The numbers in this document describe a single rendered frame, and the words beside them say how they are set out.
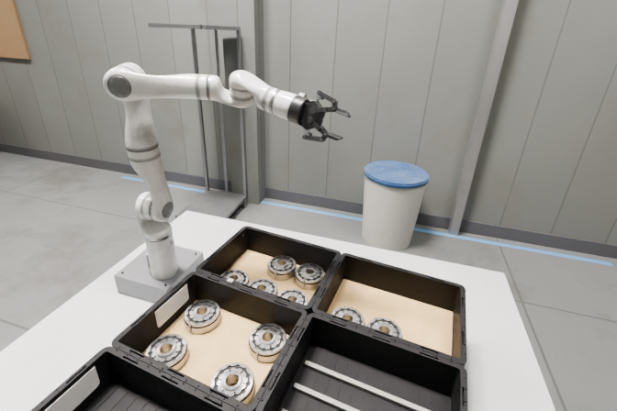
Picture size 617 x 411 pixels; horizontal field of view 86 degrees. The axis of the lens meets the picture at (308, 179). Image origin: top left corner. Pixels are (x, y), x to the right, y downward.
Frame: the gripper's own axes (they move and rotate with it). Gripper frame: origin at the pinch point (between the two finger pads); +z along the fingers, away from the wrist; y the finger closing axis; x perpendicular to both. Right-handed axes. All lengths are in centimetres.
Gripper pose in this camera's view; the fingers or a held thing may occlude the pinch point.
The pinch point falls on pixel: (341, 125)
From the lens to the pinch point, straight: 89.7
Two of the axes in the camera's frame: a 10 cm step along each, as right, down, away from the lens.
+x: 3.3, -1.5, 9.3
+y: 3.1, -9.1, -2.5
